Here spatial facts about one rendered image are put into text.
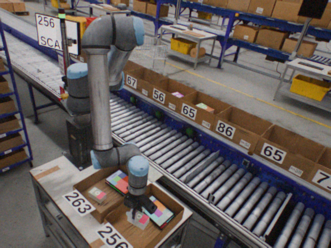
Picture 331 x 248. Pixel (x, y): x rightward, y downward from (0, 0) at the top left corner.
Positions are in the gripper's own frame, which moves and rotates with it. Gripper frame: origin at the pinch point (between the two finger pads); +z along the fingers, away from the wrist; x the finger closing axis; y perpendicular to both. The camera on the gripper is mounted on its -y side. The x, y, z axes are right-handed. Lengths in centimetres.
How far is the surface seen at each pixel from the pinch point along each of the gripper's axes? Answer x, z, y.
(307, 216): -76, 19, -86
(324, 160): -121, 0, -89
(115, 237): 11.3, 7.7, 5.9
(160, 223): -13.4, 15.1, -7.2
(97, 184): -17, 17, 44
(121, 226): -1.3, 17.5, 11.2
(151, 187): -31.4, 11.5, 9.9
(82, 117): -32, -19, 69
